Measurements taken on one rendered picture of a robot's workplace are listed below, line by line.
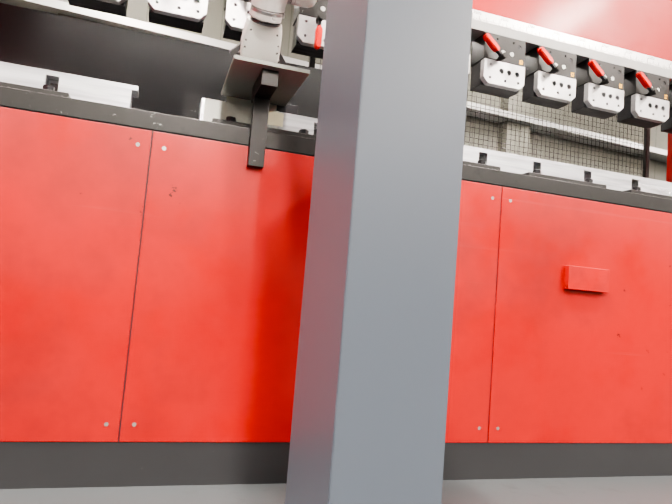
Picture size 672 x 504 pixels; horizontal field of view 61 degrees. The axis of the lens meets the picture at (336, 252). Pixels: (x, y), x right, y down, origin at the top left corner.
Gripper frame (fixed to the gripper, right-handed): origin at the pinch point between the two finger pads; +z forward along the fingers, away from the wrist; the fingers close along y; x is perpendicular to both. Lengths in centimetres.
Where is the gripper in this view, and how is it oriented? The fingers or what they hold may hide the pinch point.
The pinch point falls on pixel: (254, 79)
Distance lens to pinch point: 159.7
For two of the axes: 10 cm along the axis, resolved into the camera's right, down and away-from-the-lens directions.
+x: 1.8, 5.9, -7.8
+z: -2.6, 8.0, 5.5
